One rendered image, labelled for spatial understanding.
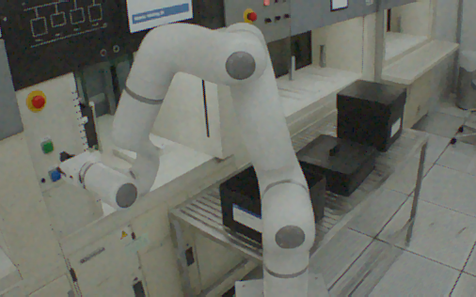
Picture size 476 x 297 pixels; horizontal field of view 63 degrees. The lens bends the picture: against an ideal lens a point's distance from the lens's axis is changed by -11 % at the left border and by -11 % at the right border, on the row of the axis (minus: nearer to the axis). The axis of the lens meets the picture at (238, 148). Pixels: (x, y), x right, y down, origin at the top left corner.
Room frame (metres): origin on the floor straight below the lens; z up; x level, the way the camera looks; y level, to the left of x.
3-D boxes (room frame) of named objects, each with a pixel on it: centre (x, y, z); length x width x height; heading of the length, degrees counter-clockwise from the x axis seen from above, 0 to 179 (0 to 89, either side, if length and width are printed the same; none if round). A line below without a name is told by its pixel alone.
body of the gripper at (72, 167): (0.97, 0.41, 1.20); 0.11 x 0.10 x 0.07; 47
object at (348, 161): (1.62, -0.41, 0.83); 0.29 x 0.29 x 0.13; 49
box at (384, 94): (1.96, -0.69, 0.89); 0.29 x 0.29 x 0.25; 51
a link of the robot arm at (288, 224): (0.82, -0.10, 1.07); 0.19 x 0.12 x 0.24; 177
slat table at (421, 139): (1.67, -0.37, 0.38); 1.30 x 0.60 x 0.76; 137
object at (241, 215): (1.30, -0.11, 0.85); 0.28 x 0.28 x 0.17; 46
